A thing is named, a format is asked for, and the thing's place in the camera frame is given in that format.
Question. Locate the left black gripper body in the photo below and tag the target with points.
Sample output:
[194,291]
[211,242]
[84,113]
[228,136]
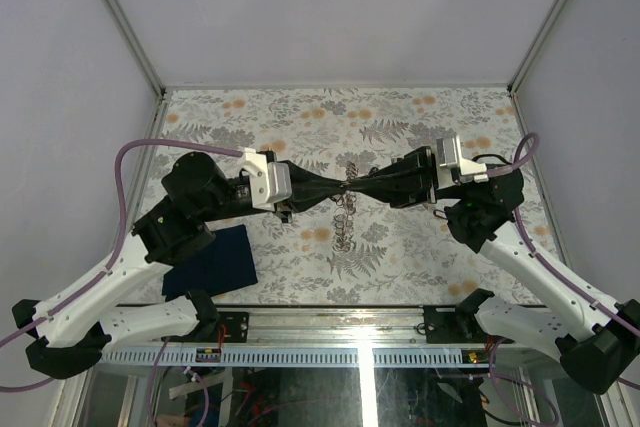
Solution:
[282,208]

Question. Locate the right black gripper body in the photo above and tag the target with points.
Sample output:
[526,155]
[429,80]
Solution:
[434,186]

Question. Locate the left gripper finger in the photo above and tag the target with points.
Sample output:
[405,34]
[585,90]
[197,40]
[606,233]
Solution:
[305,197]
[303,180]

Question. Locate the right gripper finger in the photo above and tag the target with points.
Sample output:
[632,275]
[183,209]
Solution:
[394,199]
[414,170]

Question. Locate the silver keyring holder with rings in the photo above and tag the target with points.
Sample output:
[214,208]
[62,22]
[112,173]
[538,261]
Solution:
[343,222]

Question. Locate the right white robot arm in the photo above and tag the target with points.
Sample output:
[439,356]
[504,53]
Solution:
[591,334]

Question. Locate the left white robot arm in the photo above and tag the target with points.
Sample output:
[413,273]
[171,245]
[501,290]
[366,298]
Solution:
[73,329]

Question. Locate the black key with fob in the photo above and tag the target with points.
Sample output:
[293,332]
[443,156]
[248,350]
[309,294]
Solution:
[440,214]

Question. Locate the floral patterned table mat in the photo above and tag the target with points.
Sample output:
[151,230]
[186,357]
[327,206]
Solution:
[401,257]

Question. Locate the dark blue cloth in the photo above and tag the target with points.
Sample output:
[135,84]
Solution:
[224,266]

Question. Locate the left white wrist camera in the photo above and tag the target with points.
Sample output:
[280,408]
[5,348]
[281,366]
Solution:
[267,179]

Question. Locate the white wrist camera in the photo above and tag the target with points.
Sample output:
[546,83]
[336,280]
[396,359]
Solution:
[267,179]
[452,168]

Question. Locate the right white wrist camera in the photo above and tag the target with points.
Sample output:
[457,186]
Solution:
[452,168]

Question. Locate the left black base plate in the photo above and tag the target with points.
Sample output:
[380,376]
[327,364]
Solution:
[232,328]

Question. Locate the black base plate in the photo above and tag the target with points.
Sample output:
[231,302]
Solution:
[232,328]
[453,325]

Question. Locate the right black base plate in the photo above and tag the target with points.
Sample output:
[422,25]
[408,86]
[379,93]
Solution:
[453,325]

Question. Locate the slotted grey cable duct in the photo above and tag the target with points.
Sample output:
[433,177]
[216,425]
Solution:
[339,357]

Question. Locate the right aluminium frame post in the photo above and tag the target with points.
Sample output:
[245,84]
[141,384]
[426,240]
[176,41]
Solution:
[543,32]

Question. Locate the aluminium frame post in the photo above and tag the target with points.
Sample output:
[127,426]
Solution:
[543,32]
[134,46]

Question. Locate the left aluminium frame post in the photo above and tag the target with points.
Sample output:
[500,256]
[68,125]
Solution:
[134,46]

